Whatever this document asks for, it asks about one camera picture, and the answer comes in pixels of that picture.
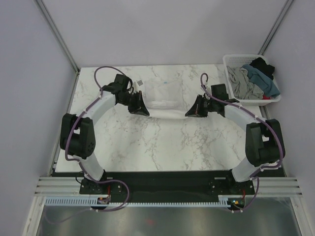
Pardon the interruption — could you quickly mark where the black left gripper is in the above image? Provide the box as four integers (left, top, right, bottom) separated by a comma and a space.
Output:
118, 91, 149, 117

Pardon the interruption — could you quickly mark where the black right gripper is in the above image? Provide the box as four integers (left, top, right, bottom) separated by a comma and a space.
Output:
186, 95, 217, 118

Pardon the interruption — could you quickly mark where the white t-shirt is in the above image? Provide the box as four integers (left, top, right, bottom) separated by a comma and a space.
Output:
143, 79, 187, 119

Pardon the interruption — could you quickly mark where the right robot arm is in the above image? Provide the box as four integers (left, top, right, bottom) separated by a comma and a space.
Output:
185, 84, 285, 194

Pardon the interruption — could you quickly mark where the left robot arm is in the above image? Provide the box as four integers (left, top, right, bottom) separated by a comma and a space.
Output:
60, 74, 150, 193

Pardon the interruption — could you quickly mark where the grey t-shirt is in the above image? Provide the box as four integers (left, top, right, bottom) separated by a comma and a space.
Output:
227, 66, 264, 100

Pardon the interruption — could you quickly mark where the white plastic laundry basket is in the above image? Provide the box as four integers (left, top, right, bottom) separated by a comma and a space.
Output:
222, 54, 281, 106

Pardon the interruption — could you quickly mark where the red garment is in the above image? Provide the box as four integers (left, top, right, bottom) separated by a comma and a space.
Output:
262, 95, 272, 100

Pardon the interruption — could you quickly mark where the teal blue t-shirt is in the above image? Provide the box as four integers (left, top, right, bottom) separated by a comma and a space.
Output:
242, 64, 281, 98

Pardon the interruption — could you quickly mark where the black t-shirt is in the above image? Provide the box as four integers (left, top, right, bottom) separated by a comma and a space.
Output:
250, 57, 275, 80

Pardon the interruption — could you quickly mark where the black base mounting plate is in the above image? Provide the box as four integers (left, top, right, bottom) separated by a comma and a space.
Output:
79, 171, 254, 203

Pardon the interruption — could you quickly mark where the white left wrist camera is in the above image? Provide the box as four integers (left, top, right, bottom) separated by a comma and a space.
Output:
133, 80, 144, 91

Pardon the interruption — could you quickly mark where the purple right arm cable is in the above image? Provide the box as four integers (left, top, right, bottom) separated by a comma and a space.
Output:
199, 73, 286, 213

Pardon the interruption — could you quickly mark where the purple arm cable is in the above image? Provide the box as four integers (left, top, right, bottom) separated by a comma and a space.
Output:
199, 73, 286, 213
45, 65, 130, 224

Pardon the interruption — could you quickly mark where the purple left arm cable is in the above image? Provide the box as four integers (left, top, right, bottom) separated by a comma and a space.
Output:
45, 65, 130, 224

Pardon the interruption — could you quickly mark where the white slotted cable duct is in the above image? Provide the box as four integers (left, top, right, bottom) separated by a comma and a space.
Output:
44, 196, 245, 207

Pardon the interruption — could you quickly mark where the aluminium rail frame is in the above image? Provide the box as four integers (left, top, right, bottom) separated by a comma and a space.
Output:
35, 177, 302, 197

